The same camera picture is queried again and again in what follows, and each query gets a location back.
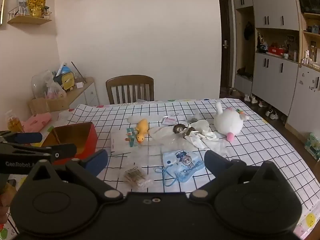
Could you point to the green tissue pack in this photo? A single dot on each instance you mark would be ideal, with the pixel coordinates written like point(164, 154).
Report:
point(313, 146)

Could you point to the white cloth bag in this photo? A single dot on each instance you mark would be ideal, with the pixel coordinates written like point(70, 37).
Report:
point(200, 127)

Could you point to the red storage box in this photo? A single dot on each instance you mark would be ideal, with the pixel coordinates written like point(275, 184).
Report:
point(275, 50)

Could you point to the row of shoes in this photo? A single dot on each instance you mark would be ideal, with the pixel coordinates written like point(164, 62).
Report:
point(271, 114)

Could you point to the white rabbit plush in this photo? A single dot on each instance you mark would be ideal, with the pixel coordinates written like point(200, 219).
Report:
point(228, 122)

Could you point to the red tin box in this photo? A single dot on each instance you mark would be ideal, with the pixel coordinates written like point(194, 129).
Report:
point(90, 137)

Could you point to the yellow box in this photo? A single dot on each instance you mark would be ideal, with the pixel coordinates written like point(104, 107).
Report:
point(68, 81)

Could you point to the golden ornament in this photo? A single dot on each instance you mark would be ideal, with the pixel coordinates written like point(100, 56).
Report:
point(37, 1)

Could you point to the bottle of orange liquid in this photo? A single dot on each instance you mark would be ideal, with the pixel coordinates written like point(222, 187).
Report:
point(13, 125)

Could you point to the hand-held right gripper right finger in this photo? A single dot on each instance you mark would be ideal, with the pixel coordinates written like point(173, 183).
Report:
point(212, 160)

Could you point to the thin dark stick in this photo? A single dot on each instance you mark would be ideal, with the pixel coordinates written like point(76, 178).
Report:
point(78, 71)

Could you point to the wall poster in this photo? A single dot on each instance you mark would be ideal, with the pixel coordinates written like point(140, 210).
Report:
point(2, 5)

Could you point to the blue printed pouch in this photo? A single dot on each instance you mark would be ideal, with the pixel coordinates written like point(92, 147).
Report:
point(185, 165)

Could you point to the dark door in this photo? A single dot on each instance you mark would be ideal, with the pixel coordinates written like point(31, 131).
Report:
point(226, 30)

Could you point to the clear glass jar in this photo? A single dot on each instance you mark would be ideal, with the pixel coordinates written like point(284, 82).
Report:
point(38, 85)

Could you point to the grey wardrobe cabinet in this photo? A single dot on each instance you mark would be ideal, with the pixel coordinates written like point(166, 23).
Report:
point(270, 5)

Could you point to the small grey fuzzy item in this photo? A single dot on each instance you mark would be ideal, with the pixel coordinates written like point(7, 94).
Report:
point(194, 118)

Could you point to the dark green pen holder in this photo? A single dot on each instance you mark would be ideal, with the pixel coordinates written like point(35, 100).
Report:
point(57, 79)

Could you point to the small photo frame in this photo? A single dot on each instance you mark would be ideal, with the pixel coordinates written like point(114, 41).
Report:
point(22, 5)

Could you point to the white fluffy item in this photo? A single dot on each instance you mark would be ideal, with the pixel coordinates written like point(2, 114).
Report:
point(132, 119)

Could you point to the white drawer cabinet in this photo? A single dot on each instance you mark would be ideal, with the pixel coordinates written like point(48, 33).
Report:
point(88, 97)

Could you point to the wooden wall shelf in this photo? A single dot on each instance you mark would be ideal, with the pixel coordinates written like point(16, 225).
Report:
point(27, 20)

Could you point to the clear packet of brown pieces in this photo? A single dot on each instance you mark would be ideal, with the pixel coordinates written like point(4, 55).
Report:
point(136, 176)

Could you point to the blue globe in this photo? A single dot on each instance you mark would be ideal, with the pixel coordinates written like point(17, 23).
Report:
point(66, 68)

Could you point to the pink printed cloth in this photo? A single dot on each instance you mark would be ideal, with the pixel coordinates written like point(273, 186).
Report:
point(37, 121)

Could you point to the white booklet with teal strip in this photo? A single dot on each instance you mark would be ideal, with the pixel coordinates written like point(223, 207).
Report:
point(120, 140)

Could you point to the white charger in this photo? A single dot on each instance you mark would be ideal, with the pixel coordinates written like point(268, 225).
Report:
point(79, 84)

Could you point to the wooden slat crate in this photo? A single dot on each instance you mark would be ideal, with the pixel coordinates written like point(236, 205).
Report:
point(57, 103)

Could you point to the wooden chair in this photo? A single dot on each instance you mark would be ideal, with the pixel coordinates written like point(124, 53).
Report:
point(130, 80)

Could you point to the plastic bag with pink contents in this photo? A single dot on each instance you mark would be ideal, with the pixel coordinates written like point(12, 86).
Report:
point(55, 91)

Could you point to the pink tag card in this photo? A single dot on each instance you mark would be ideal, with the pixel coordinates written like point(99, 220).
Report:
point(168, 121)

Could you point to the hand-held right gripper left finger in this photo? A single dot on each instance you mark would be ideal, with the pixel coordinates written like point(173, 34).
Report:
point(96, 160)

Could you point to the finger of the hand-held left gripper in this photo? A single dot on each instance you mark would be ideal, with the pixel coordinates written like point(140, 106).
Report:
point(27, 138)
point(65, 151)

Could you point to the black hanging bag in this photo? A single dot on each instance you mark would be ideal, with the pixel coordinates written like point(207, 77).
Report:
point(248, 31)

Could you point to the clear plastic bag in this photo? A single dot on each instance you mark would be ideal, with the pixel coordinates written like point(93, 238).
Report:
point(180, 144)

